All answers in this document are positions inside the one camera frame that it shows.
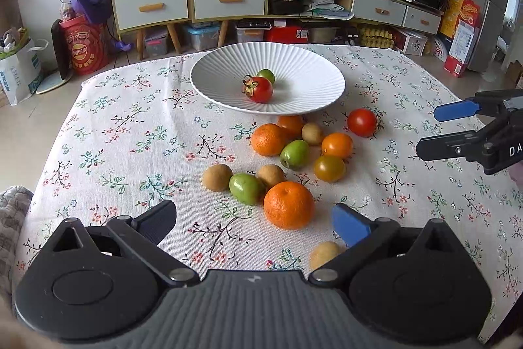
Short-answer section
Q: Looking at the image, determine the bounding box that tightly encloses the brown longan front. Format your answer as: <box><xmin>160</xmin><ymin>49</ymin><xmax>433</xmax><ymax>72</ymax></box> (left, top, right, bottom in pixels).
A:
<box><xmin>309</xmin><ymin>241</ymin><xmax>345</xmax><ymax>271</ymax></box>

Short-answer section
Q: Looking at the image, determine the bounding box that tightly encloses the brown longan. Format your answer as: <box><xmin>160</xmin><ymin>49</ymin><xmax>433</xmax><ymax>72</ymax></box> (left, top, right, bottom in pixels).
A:
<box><xmin>301</xmin><ymin>122</ymin><xmax>325</xmax><ymax>146</ymax></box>
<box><xmin>309</xmin><ymin>241</ymin><xmax>345</xmax><ymax>271</ymax></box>
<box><xmin>202</xmin><ymin>164</ymin><xmax>232</xmax><ymax>192</ymax></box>
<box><xmin>256</xmin><ymin>164</ymin><xmax>285</xmax><ymax>189</ymax></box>

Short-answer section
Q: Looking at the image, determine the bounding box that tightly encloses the yellow-green tomato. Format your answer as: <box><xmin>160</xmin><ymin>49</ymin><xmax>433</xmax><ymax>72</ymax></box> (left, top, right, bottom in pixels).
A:
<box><xmin>314</xmin><ymin>156</ymin><xmax>346</xmax><ymax>183</ymax></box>

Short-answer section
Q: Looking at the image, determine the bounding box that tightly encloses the large orange mandarin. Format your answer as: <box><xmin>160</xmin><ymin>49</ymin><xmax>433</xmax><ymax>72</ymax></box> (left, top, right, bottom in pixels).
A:
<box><xmin>263</xmin><ymin>182</ymin><xmax>315</xmax><ymax>229</ymax></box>

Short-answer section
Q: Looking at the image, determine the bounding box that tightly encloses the orange tomato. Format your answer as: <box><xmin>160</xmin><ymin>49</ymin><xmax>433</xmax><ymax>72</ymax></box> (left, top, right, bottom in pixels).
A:
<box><xmin>321</xmin><ymin>133</ymin><xmax>354</xmax><ymax>160</ymax></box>

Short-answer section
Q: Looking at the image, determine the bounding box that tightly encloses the red cherry tomato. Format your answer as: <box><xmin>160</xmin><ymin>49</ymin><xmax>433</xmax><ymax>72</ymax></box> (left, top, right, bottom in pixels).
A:
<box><xmin>346</xmin><ymin>108</ymin><xmax>378</xmax><ymax>137</ymax></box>

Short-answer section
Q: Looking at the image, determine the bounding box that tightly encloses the green jujube fruit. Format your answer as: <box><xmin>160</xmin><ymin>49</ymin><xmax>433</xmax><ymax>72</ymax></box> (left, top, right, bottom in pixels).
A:
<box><xmin>280</xmin><ymin>140</ymin><xmax>310</xmax><ymax>170</ymax></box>

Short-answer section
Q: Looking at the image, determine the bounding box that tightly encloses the green jujube front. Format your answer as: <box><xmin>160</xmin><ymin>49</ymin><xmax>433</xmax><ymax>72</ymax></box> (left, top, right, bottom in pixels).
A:
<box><xmin>229</xmin><ymin>173</ymin><xmax>265</xmax><ymax>205</ymax></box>

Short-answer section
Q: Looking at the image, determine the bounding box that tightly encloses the red tomato with stem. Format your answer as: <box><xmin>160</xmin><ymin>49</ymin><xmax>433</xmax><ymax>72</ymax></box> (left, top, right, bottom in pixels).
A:
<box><xmin>242</xmin><ymin>76</ymin><xmax>273</xmax><ymax>104</ymax></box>

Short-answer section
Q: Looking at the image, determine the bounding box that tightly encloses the small green fruit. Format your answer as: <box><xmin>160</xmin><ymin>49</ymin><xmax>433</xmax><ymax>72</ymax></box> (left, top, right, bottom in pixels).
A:
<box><xmin>257</xmin><ymin>69</ymin><xmax>276</xmax><ymax>84</ymax></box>

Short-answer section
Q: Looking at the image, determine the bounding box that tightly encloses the floral tablecloth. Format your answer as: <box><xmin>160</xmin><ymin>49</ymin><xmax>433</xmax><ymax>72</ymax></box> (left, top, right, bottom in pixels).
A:
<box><xmin>11</xmin><ymin>43</ymin><xmax>523</xmax><ymax>344</ymax></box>

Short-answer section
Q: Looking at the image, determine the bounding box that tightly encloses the grey knitted cushion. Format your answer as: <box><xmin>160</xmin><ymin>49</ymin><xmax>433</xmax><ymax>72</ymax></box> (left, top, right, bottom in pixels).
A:
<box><xmin>0</xmin><ymin>186</ymin><xmax>33</xmax><ymax>303</ymax></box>

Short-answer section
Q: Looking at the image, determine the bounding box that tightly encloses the white ribbed plate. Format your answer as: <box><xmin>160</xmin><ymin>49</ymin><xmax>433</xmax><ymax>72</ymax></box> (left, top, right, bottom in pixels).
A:
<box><xmin>190</xmin><ymin>42</ymin><xmax>346</xmax><ymax>116</ymax></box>

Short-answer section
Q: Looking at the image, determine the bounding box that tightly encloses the red storage box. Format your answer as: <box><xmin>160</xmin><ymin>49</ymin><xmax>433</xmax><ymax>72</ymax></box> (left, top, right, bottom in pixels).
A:
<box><xmin>264</xmin><ymin>26</ymin><xmax>309</xmax><ymax>44</ymax></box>

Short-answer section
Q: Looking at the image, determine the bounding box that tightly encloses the red snack bucket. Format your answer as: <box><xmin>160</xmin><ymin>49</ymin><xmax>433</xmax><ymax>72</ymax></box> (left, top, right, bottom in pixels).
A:
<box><xmin>59</xmin><ymin>15</ymin><xmax>109</xmax><ymax>75</ymax></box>

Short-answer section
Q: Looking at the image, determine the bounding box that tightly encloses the white paper bag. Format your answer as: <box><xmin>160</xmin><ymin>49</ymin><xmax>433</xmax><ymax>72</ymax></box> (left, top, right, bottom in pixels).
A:
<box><xmin>1</xmin><ymin>27</ymin><xmax>49</xmax><ymax>106</ymax></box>

